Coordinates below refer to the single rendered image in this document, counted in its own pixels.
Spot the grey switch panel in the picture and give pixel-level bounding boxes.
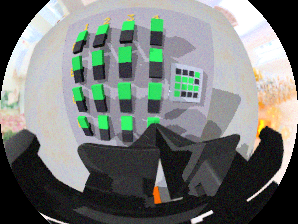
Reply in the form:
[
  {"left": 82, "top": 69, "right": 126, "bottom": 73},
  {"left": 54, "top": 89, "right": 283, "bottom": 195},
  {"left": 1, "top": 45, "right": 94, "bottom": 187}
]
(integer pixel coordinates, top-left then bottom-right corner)
[{"left": 61, "top": 7, "right": 214, "bottom": 147}]

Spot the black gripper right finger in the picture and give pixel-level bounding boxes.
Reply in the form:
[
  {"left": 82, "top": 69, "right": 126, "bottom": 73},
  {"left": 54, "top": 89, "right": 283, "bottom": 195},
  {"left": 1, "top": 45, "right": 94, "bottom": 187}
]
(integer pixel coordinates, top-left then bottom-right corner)
[{"left": 156, "top": 124, "right": 241, "bottom": 198}]

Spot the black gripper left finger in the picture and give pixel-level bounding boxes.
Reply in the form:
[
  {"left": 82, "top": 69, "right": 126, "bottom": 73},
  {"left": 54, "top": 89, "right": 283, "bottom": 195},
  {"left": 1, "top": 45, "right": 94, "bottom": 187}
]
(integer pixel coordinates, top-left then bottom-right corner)
[{"left": 77, "top": 124, "right": 161, "bottom": 194}]

